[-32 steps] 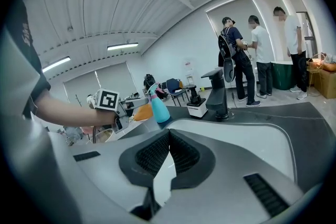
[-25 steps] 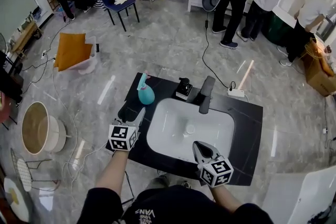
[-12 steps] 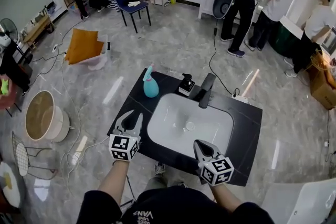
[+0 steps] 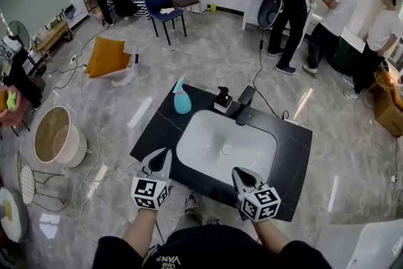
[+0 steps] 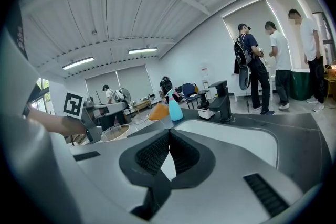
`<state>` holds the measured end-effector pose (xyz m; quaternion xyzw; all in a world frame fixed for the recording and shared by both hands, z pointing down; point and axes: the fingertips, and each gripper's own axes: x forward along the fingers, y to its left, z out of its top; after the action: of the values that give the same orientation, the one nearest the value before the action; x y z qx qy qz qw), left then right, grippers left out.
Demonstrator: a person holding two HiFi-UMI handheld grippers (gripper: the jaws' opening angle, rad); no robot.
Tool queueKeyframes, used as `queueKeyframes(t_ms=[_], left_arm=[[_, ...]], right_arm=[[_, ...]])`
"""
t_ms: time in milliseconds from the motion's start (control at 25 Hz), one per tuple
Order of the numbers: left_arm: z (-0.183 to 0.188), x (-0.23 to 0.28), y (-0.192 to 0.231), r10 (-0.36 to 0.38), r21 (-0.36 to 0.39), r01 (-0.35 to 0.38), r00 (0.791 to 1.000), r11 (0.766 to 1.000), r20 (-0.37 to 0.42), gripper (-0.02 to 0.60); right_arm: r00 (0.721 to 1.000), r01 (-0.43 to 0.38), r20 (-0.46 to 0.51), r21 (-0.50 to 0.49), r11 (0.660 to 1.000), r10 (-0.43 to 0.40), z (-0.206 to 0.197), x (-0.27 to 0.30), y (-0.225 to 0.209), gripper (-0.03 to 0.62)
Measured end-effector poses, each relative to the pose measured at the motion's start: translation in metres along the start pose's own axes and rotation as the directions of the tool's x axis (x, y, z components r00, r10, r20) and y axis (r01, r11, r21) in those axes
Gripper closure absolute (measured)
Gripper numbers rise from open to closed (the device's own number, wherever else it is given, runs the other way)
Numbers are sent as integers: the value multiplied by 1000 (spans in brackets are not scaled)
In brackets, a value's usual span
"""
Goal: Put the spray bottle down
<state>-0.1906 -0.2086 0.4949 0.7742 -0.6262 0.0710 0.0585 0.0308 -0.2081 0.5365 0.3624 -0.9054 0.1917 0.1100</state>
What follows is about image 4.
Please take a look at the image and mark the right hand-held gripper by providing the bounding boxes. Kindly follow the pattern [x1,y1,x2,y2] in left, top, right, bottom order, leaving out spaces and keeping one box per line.
[231,166,281,225]

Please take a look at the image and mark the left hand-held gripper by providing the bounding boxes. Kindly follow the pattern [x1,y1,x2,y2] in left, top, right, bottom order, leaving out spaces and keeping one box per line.
[131,148,173,210]

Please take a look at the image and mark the teal spray bottle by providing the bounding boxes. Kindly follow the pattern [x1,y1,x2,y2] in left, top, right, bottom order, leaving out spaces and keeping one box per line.
[173,74,193,115]

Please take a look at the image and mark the person's left forearm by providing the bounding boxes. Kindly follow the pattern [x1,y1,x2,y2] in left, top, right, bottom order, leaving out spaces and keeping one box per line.
[120,207,159,262]

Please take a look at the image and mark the person's right forearm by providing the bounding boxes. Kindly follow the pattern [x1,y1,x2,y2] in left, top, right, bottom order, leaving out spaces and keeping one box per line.
[251,217,294,256]

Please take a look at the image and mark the black stone vanity top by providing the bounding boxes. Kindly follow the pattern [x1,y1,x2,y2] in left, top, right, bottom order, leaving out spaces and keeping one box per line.
[129,82,314,223]

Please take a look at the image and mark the white sink basin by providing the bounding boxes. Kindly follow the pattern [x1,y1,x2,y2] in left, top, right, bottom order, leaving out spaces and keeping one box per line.
[176,110,279,190]

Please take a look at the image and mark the person's leg and shoe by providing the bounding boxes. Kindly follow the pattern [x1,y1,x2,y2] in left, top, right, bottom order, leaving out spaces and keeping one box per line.
[172,191,203,231]

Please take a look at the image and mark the person's black shirt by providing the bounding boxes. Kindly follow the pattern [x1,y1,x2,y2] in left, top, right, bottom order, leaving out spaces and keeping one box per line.
[92,223,333,269]

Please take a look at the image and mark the black faucet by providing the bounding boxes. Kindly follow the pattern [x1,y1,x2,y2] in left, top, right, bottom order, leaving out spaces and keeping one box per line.
[234,86,257,127]

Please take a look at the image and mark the black soap dispenser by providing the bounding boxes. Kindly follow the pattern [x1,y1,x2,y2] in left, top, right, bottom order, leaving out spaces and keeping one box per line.
[213,86,234,115]

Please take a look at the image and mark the white plastic storage box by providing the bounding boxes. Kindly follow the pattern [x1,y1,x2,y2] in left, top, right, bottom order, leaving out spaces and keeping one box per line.
[108,45,140,88]

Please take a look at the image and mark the round wooden side table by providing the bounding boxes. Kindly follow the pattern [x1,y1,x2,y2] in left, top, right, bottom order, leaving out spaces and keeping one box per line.
[33,105,89,168]

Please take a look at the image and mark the orange cushion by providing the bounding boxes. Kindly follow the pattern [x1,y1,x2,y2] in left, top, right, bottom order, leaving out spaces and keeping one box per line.
[84,37,133,80]

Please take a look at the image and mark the white bathtub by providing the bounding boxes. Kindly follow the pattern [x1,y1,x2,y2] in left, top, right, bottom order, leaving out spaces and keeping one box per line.
[314,218,403,269]

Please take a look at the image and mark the pink chair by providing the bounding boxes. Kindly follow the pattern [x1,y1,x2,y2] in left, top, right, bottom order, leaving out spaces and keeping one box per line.
[0,86,33,137]

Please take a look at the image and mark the green toy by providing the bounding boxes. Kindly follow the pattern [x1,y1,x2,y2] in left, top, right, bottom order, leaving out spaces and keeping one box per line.
[6,91,18,112]

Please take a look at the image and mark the black hanging garment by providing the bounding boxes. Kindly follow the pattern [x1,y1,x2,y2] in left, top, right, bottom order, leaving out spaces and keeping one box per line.
[3,48,43,112]

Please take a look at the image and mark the cardboard box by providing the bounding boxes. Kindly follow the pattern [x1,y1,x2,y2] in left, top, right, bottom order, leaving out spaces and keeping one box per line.
[371,65,403,138]

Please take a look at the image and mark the dark green bin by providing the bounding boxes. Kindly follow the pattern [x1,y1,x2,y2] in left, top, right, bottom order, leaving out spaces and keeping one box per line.
[333,35,360,74]

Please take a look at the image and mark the wooden shelf bench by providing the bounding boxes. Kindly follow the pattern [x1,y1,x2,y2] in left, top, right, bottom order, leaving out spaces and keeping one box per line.
[31,9,75,64]

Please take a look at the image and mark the standing fan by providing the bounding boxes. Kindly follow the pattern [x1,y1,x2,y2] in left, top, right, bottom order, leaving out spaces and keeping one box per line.
[6,20,31,52]

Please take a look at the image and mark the white floor cable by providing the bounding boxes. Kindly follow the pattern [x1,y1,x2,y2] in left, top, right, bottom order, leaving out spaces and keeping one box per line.
[71,65,140,231]

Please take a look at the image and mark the black power cable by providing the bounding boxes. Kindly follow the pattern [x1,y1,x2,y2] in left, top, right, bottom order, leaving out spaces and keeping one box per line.
[253,30,290,120]

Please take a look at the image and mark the wire frame chair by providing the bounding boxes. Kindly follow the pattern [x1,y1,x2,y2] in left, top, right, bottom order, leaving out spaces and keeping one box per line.
[16,150,69,214]

